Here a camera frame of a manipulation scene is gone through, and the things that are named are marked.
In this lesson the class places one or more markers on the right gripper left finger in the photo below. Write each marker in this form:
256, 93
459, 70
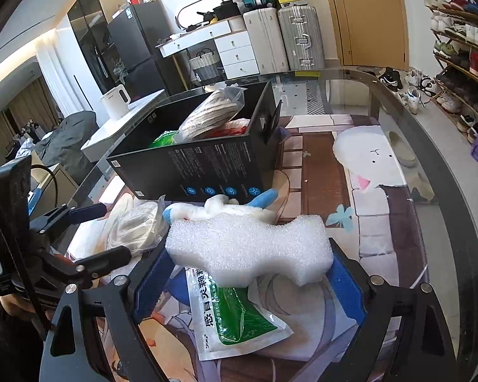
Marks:
74, 350

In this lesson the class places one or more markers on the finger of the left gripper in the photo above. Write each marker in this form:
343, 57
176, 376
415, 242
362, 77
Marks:
84, 271
59, 219

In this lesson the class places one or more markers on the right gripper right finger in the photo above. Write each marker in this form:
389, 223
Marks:
423, 349

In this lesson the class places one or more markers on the white foam block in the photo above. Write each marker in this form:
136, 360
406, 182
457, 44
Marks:
235, 250

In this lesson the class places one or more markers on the green medicine packet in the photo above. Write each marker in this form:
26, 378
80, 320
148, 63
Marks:
226, 323
167, 138

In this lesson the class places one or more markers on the white blue plush toy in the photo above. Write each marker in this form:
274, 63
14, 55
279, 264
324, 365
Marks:
223, 208

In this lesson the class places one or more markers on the red white balloon bag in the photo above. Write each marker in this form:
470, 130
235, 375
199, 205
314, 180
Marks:
232, 128

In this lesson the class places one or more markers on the left hand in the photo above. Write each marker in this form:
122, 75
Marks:
17, 306

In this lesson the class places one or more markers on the dark grey beanbag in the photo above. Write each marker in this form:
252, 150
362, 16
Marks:
63, 145

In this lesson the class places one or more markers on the white low side table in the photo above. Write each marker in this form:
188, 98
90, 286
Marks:
102, 140

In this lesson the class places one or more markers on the white electric kettle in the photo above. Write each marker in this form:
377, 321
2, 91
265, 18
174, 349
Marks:
116, 102

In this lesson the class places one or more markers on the black cardboard box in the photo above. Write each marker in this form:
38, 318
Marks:
238, 166

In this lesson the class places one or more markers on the anime printed table mat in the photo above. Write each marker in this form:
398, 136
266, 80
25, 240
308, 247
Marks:
254, 300

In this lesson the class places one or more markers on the black refrigerator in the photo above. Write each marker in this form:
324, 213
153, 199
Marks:
137, 33

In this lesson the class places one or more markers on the black glass cabinet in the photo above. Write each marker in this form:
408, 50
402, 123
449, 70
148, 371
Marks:
89, 20

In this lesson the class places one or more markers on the woven laundry basket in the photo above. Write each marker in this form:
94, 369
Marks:
207, 67

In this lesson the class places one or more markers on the white vanity desk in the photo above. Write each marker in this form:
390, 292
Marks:
201, 38

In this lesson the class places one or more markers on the white drawer cabinet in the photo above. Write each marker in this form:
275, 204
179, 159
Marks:
237, 55

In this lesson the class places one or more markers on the oval vanity mirror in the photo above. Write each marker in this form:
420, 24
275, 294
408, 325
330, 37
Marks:
195, 13

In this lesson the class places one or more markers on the white suitcase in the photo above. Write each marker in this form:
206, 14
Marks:
266, 40

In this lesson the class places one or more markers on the silver suitcase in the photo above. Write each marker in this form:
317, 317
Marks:
300, 30

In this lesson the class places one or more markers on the wooden shoe rack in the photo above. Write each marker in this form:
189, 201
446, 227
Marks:
454, 24

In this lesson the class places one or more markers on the wooden door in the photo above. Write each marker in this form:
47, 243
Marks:
371, 33

